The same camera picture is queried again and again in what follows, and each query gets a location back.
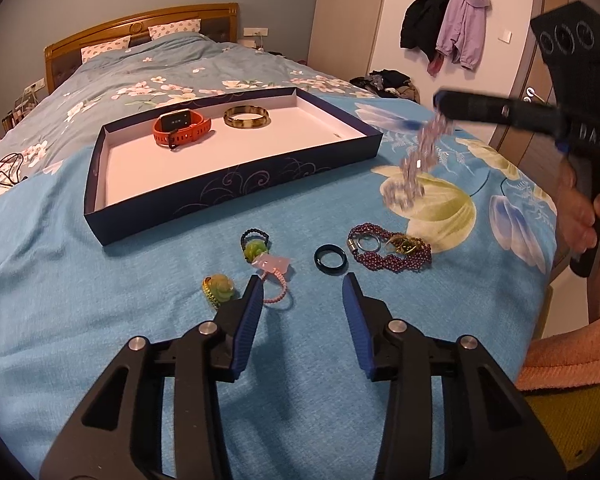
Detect black cables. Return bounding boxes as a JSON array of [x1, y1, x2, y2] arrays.
[[0, 152, 28, 211]]

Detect dark blue tray box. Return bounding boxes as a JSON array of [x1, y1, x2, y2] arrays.
[[83, 86, 384, 247]]

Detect bedside clutter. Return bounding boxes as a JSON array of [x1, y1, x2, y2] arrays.
[[0, 90, 46, 131]]

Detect wooden bed headboard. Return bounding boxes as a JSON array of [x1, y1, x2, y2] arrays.
[[44, 2, 241, 96]]

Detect black ring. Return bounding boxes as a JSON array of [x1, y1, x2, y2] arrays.
[[314, 244, 349, 275]]

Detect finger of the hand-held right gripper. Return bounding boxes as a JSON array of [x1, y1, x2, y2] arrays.
[[432, 89, 566, 140]]

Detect orange smart watch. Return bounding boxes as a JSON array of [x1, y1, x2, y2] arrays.
[[152, 108, 213, 150]]

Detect floral blue duvet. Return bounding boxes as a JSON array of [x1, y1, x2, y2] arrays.
[[0, 32, 381, 201]]

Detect gold green brooch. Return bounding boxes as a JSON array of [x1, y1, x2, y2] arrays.
[[387, 234, 426, 256]]

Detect person's pink sweater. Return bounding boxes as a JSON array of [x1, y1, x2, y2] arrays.
[[515, 320, 600, 396]]

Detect small-print pillow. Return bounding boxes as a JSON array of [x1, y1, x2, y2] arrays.
[[81, 36, 132, 64], [147, 18, 202, 41]]

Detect clear crystal bead bracelet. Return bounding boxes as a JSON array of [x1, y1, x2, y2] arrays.
[[382, 110, 456, 211]]

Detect light blue flower blanket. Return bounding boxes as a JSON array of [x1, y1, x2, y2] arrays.
[[0, 95, 561, 480]]

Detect black coat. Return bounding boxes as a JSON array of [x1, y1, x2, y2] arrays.
[[400, 0, 451, 56]]

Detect tortoiseshell bangle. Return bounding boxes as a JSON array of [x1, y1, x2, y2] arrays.
[[223, 105, 271, 130]]

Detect green flower black cord bracelet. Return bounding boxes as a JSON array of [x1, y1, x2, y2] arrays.
[[240, 229, 272, 262]]

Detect yellow-green garment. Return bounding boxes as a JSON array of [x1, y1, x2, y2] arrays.
[[522, 380, 600, 480]]

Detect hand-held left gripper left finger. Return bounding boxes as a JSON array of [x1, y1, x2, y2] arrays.
[[39, 275, 265, 480]]

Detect pile of clothes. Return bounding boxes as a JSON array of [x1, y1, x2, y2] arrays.
[[349, 70, 421, 105]]

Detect person's right hand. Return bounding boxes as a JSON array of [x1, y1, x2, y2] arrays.
[[557, 157, 600, 261]]

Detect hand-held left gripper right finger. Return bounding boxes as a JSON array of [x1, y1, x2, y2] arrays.
[[341, 272, 568, 480]]

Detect purple beaded bracelet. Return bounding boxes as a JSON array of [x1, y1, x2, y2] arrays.
[[347, 223, 433, 273]]

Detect pink pendant cord bracelet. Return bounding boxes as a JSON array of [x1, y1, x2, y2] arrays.
[[250, 254, 295, 308]]

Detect purple jacket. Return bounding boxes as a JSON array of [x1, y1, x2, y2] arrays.
[[426, 0, 492, 77]]

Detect green gold flower ring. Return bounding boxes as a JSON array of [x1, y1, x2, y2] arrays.
[[201, 274, 238, 309]]

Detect wooden door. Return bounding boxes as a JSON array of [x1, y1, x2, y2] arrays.
[[490, 0, 581, 153]]

